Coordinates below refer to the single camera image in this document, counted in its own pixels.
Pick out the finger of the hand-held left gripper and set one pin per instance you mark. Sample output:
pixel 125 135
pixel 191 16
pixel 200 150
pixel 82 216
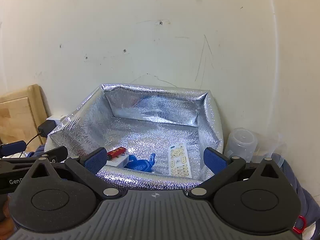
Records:
pixel 58 153
pixel 13 148

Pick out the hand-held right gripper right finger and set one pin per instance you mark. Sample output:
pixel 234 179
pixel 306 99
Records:
pixel 213 160

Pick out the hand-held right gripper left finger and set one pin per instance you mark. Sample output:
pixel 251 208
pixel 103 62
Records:
pixel 96 161

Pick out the red lighter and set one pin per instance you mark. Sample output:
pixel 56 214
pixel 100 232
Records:
pixel 116 153

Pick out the white medicine box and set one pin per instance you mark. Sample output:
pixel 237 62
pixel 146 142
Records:
pixel 120 160

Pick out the white rectangular remote control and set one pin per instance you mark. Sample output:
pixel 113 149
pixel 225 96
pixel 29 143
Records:
pixel 180 160

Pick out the silver insulated cooler bag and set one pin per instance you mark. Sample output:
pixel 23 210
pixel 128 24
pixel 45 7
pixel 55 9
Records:
pixel 150 135

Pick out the person's left hand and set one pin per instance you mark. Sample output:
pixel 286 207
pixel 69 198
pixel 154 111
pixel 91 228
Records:
pixel 7 226

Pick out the black power adapter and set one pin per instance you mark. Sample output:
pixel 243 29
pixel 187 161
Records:
pixel 47 128

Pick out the clear plastic cup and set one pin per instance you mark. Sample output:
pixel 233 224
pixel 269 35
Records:
pixel 241 142
pixel 267 150

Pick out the wooden headboard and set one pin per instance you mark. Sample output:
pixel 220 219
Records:
pixel 17 115

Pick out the white power strip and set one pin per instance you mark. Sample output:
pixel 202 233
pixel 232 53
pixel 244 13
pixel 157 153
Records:
pixel 56 117

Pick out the dark blue blanket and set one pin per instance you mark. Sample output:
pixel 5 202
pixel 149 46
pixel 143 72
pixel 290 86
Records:
pixel 300 195

